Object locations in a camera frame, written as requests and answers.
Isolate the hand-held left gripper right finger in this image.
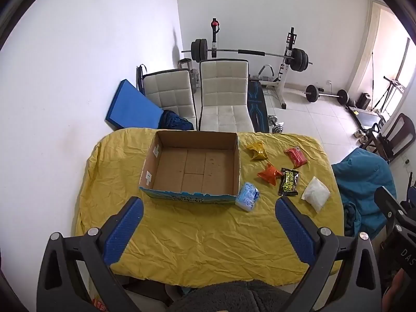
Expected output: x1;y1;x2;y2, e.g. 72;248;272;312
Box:
275;197;382;312

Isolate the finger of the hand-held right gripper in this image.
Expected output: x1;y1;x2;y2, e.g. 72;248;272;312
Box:
374;186;416;225

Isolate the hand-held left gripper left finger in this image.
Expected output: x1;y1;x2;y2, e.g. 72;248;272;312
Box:
36;197;145;312

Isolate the white plastic packet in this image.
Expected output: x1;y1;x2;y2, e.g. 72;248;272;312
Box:
301;176;331;213

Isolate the black wipes packet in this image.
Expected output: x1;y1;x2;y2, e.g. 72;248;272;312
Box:
278;168;300;197

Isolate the light blue tissue pack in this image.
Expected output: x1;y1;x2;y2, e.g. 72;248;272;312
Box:
235;182;261;212

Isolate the orange snack packet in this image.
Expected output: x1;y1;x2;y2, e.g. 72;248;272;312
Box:
257;162;283;186

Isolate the red noodle packet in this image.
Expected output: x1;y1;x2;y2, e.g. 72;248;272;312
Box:
284;147;307;169

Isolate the yellow snack packet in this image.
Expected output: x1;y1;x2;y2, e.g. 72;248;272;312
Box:
245;141;268;161

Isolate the cardboard box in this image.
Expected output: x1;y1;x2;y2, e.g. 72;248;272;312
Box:
139;130;241;206

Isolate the person's right hand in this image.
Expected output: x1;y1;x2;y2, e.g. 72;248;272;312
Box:
383;268;411;312

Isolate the teal bean bag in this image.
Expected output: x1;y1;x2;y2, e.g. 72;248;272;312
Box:
331;147;398;238

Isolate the dark wooden chair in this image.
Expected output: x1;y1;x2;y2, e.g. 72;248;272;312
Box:
367;113;416;163

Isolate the yellow tablecloth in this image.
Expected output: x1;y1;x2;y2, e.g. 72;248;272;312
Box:
75;127;345;288

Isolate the black treadmill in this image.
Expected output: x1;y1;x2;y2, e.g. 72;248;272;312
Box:
348;76;407;131

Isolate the grey fleece garment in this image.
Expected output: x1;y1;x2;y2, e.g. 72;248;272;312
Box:
169;279;295;312

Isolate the dark blue cloth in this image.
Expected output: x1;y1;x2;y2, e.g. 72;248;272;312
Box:
158;109;194;131

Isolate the blue foam mat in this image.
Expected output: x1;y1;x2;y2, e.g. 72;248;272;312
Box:
104;79;165;132

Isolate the short barbell with plates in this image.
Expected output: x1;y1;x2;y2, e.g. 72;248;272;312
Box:
304;84;349;105

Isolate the white padded chair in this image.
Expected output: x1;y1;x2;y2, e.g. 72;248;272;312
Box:
143;69;198;131
198;59;255;133

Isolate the white squat rack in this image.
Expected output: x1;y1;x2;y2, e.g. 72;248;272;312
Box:
208;17;298;110

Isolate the black bag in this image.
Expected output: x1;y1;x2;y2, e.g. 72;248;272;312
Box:
135;65;149;92

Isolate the long barbell with plates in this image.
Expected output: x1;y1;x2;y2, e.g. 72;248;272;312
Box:
181;38;313;72

